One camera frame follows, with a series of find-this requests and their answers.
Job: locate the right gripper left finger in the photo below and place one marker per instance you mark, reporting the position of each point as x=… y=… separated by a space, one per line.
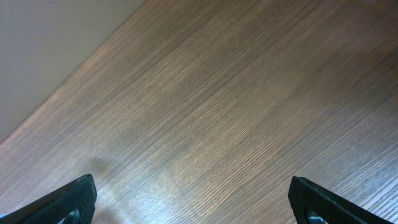
x=72 y=203

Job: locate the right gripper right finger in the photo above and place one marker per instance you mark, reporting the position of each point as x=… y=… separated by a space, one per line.
x=311 y=203

